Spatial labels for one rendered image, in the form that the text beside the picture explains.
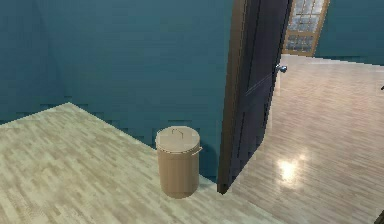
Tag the tan lidded bin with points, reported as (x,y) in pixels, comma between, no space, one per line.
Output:
(178,166)

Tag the dark room door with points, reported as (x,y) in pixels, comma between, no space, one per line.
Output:
(256,83)

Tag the wood framed window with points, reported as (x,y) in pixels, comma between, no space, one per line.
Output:
(305,26)

